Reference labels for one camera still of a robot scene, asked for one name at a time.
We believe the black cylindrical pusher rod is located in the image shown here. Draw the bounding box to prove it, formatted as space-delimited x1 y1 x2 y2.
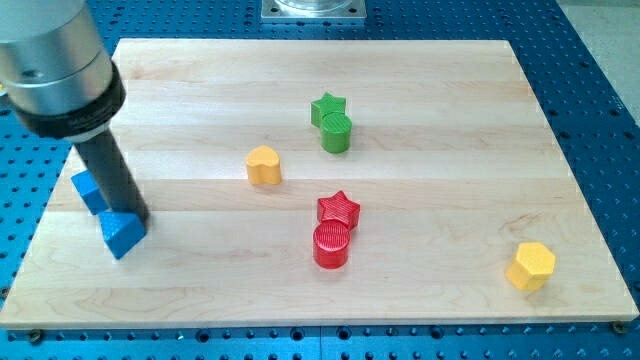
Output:
74 130 149 225

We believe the blue triangle block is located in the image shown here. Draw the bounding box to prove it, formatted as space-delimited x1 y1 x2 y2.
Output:
98 211 146 260

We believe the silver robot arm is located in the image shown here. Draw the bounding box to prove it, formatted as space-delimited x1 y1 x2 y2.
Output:
1 0 149 221

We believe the light wooden board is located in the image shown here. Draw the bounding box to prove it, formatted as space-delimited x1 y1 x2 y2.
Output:
1 39 638 330

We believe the left board stop screw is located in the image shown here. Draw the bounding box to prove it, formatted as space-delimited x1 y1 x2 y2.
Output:
27 329 44 346

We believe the board stop screw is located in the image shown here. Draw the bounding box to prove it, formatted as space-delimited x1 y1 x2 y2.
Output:
610 321 628 335
27 329 44 346

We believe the right board stop screw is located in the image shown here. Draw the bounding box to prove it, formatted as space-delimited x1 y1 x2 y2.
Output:
610 321 628 335

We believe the blue cube block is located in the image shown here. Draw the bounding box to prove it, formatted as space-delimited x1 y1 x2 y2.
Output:
71 170 109 215

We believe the yellow heart block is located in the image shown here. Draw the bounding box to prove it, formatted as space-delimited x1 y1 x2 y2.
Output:
245 145 282 185

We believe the green star block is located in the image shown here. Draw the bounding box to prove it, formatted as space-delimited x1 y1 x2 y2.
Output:
310 92 347 127

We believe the green cylinder block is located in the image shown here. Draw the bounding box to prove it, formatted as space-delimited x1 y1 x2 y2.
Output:
320 113 352 153

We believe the red star block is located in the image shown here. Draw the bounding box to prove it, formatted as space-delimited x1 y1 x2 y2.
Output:
317 191 361 230

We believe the red cylinder block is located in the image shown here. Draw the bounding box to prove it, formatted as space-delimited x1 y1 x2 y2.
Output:
313 220 351 269

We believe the yellow hexagon block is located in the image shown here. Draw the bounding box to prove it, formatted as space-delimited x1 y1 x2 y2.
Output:
505 242 556 291

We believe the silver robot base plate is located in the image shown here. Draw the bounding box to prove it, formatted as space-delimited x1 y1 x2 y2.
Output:
261 0 367 20

